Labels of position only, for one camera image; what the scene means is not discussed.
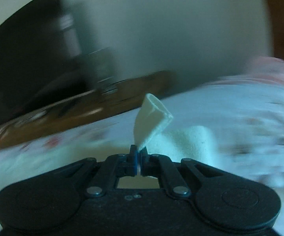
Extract white knitted garment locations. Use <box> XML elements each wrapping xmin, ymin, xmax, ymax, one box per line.
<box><xmin>0</xmin><ymin>93</ymin><xmax>222</xmax><ymax>227</ymax></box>

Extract brown wooden tv shelf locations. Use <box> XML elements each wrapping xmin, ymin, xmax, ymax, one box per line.
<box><xmin>0</xmin><ymin>70</ymin><xmax>175</xmax><ymax>149</ymax></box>

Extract floral white bed sheet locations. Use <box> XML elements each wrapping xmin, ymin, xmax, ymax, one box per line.
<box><xmin>0</xmin><ymin>80</ymin><xmax>284</xmax><ymax>235</ymax></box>

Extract black flat television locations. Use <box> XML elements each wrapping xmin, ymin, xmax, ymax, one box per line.
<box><xmin>0</xmin><ymin>0</ymin><xmax>84</xmax><ymax>131</ymax></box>

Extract pink blanket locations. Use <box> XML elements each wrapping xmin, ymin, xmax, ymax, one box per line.
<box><xmin>243</xmin><ymin>56</ymin><xmax>284</xmax><ymax>85</ymax></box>

